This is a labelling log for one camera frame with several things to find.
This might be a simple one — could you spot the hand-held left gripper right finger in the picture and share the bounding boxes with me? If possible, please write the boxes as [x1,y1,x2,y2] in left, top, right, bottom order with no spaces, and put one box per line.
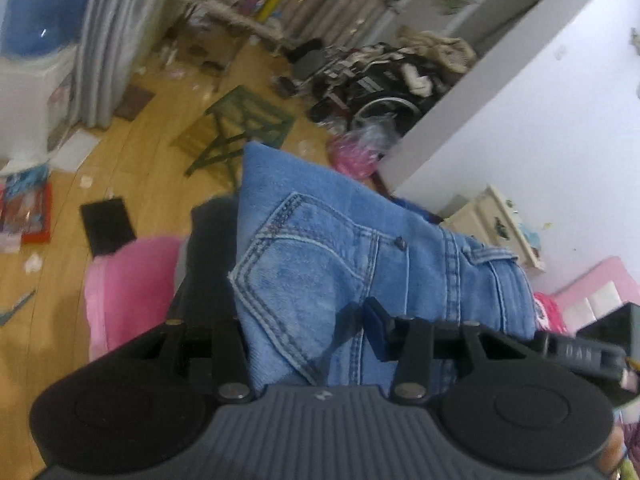
[362,297,506,405]

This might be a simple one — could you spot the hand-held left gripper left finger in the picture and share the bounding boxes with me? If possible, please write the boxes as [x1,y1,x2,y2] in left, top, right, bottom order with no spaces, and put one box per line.
[135,316,256,404]

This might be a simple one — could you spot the blue denim jeans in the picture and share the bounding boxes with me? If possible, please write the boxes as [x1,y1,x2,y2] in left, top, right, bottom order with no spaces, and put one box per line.
[229,141,539,396]

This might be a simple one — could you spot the pink padded headboard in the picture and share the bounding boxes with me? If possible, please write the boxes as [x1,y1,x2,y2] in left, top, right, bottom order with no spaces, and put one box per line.
[552,256,640,333]

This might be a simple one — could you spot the dark grey cloth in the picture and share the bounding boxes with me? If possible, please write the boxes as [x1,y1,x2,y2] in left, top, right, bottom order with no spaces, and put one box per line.
[172,197,242,322]

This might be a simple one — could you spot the cream wooden nightstand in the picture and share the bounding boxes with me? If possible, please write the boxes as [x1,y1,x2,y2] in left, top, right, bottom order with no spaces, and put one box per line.
[442,185,547,274]

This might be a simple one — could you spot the black flat panel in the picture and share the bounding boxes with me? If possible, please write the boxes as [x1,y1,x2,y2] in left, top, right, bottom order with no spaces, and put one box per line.
[80,197,137,259]

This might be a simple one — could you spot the pink plastic bag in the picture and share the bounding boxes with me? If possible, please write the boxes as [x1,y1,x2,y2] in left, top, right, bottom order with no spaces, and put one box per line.
[327,115,401,181]

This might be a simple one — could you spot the black wheelchair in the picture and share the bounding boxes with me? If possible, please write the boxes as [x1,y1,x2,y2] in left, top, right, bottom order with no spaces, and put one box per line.
[280,42,451,134]

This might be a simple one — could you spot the green folding stool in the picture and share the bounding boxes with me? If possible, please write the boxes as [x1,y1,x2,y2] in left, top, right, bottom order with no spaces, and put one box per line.
[170,85,296,189]

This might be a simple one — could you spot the red-edged colourful package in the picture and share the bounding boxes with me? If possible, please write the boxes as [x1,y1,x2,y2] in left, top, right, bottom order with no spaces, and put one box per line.
[0,165,54,247]

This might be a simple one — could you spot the white paper sheet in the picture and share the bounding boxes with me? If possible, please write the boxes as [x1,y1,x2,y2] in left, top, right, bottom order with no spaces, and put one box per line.
[50,127,102,172]

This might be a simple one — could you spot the brown floor mat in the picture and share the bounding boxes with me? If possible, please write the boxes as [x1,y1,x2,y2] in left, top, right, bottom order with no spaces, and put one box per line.
[114,85,154,121]

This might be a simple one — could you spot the beige cloth pile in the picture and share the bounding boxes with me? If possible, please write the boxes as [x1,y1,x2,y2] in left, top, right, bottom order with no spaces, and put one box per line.
[397,27,479,74]

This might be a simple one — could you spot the white water dispenser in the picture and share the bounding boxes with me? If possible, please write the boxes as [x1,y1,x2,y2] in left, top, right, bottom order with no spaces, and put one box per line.
[0,45,81,162]

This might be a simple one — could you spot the barred window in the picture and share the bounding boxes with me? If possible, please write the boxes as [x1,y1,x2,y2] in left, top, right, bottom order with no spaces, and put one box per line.
[200,0,506,51]

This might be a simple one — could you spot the grey curtain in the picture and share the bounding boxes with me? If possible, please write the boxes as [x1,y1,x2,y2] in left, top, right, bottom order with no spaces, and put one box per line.
[72,0,182,129]

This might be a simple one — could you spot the cluttered white table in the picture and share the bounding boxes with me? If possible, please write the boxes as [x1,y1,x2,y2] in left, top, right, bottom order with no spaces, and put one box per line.
[170,0,292,57]

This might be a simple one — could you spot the yellow-green bottle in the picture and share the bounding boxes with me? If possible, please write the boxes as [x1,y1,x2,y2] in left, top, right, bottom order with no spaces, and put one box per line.
[257,0,292,24]

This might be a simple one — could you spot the blue water bottle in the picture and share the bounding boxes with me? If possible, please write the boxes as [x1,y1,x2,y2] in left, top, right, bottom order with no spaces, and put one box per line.
[0,0,101,59]

